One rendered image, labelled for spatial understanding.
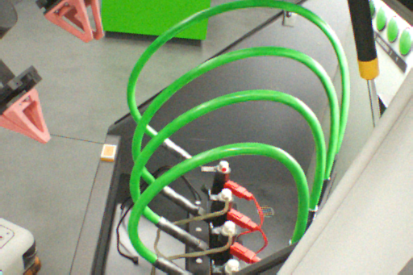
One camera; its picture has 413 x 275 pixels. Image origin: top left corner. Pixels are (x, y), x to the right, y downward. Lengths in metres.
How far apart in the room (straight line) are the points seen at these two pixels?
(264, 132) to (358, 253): 0.83
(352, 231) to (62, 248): 1.89
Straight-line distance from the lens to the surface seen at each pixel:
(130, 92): 0.78
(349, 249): 0.41
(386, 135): 0.42
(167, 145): 0.83
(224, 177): 0.86
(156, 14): 4.20
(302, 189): 0.60
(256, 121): 1.18
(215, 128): 1.19
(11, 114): 0.69
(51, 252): 2.21
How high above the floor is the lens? 1.61
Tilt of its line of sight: 31 degrees down
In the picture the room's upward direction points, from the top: 8 degrees clockwise
